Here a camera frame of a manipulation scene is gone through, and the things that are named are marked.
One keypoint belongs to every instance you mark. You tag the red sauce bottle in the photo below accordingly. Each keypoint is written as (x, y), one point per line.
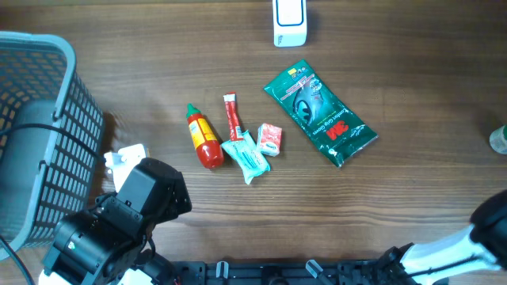
(206, 144)

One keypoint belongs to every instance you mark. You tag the red small carton box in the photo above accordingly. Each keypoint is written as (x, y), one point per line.
(269, 139)

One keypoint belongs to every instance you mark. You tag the grey plastic basket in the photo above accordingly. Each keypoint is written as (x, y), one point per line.
(51, 133)

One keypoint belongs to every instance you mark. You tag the red stick sachet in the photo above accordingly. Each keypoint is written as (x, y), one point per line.
(232, 117)

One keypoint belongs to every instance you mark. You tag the green 3M gloves package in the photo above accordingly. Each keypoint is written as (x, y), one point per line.
(334, 129)

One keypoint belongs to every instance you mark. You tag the green lid jar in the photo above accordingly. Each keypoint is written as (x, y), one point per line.
(498, 141)

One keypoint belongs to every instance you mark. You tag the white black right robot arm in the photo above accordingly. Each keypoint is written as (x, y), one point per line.
(479, 247)

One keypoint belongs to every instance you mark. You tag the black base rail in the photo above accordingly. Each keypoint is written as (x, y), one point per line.
(362, 272)

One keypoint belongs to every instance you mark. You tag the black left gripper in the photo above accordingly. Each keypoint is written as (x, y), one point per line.
(173, 208)

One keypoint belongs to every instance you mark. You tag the white barcode scanner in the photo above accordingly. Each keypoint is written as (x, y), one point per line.
(289, 23)

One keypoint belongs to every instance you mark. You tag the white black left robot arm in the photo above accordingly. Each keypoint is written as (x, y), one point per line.
(96, 245)

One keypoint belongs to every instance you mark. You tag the teal wet wipes pack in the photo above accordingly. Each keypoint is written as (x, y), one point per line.
(249, 158)

